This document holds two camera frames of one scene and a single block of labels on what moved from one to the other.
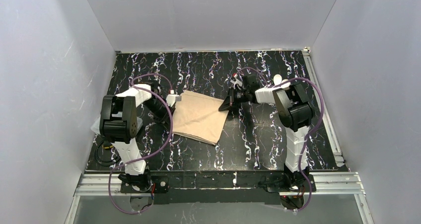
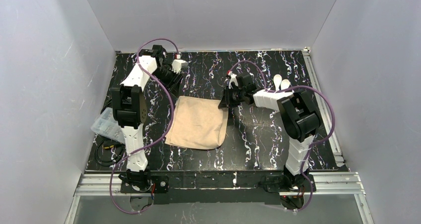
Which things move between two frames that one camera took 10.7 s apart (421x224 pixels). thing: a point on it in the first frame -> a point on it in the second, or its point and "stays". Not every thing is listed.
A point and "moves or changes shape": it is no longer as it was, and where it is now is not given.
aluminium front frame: x=350 y=183 stays
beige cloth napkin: x=197 y=116 moves or changes shape
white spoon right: x=286 y=85 stays
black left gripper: x=163 y=113 -> x=172 y=76
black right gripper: x=233 y=98 stays
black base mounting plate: x=216 y=187 stays
